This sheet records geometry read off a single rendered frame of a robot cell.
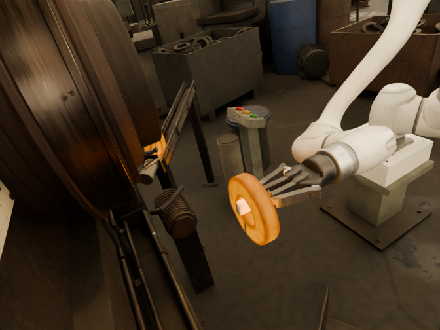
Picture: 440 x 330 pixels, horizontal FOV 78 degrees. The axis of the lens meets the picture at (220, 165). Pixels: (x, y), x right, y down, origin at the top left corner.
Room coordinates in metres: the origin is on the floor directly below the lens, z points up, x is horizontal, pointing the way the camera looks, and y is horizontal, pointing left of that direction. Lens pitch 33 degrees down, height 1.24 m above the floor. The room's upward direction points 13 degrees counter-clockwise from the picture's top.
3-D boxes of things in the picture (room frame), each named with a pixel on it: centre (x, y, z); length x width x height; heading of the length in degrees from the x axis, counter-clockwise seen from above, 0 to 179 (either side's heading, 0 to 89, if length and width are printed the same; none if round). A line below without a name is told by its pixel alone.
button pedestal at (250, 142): (1.42, -0.21, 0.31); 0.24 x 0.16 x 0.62; 21
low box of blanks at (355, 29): (2.55, -1.86, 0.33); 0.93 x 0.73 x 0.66; 28
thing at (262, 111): (1.78, -0.27, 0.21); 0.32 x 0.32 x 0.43
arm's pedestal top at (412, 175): (1.06, -0.79, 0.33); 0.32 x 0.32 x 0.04; 22
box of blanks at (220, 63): (3.27, -0.09, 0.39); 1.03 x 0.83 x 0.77; 126
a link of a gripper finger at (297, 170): (0.47, -0.13, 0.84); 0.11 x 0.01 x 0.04; 109
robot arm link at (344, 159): (0.51, -0.26, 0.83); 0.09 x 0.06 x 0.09; 21
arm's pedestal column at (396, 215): (1.06, -0.79, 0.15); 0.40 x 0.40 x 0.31; 22
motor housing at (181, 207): (0.88, 0.23, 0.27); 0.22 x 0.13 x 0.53; 21
